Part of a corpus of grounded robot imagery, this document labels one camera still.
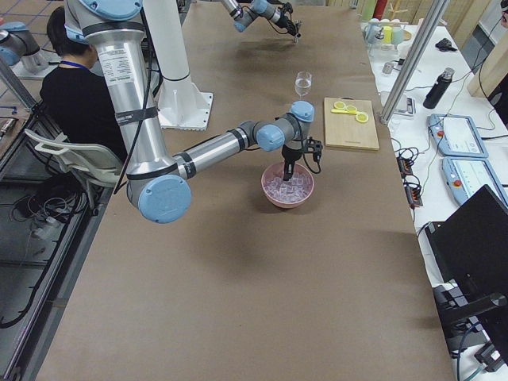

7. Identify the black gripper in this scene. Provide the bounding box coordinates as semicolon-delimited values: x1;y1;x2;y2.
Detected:
279;13;298;33
282;144;302;181

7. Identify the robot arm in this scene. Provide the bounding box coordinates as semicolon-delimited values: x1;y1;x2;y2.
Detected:
220;0;300;37
64;1;314;224

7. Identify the clear ice cubes pile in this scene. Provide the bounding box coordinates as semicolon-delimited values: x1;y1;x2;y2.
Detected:
264;173;313;203

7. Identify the clear wine glass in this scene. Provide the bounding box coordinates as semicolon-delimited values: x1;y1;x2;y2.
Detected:
294;71;312;99

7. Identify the pink bowl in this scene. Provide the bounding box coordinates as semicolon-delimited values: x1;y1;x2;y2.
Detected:
261;162;314;209

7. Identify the wooden cutting board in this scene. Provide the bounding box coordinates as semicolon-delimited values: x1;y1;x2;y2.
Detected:
323;98;379;151

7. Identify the yellow plastic knife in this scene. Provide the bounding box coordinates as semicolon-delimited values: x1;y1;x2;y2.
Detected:
330;108;359;115

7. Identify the yellow lemon slice near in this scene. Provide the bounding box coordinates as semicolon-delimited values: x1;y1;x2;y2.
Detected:
333;101;347;111

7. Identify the blue plastic cup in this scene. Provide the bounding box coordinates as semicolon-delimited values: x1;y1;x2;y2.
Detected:
364;19;379;44

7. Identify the yellow lemon slice far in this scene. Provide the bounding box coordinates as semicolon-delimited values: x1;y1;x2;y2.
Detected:
355;112;369;123

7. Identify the yellow plastic cup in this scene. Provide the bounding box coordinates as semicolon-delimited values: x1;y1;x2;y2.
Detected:
381;25;392;44

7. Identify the grey plastic cup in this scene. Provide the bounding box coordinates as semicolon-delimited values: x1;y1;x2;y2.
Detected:
391;26;404;46

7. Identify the black water bottle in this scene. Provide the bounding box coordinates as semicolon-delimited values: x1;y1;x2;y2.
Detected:
423;67;455;110

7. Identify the blue teach pendant upper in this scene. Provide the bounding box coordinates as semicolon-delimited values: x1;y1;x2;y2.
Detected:
427;114;488;159

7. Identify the blue teach pendant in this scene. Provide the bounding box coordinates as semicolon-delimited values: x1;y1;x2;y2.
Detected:
441;156;507;206
427;114;488;159

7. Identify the blue teach pendant lower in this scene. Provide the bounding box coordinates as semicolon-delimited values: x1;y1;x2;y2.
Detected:
441;156;507;206

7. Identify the white chair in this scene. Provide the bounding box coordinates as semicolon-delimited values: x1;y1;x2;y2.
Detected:
25;129;123;210

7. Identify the black monitor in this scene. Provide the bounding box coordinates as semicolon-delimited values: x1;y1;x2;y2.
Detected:
425;185;507;357

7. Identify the person in black shirt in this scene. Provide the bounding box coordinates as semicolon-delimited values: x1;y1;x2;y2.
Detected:
40;6;127;160

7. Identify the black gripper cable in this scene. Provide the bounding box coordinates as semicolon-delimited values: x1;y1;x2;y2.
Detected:
301;138;323;175

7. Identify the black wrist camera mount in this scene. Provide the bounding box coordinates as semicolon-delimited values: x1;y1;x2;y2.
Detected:
304;137;323;163

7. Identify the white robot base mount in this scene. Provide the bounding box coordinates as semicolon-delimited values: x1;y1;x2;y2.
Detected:
143;0;214;130

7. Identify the aluminium frame post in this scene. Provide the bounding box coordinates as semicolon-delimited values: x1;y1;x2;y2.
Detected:
379;0;450;125

